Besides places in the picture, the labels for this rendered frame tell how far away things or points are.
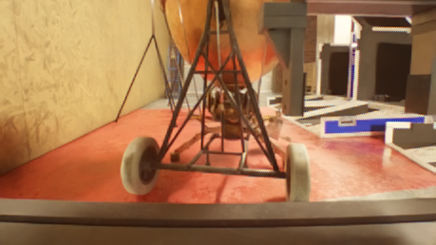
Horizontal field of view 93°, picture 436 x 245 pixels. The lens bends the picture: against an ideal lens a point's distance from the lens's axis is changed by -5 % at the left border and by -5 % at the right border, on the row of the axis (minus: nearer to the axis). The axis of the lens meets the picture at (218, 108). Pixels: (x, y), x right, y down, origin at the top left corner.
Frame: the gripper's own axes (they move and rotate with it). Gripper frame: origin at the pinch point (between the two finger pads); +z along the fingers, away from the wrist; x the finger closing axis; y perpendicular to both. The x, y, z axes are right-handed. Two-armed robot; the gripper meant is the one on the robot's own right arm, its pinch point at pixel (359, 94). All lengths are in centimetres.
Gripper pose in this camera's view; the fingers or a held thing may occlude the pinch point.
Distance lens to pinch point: 25.3
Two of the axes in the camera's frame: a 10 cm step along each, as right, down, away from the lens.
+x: 10.0, -0.1, -0.1
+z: 0.1, 9.9, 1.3
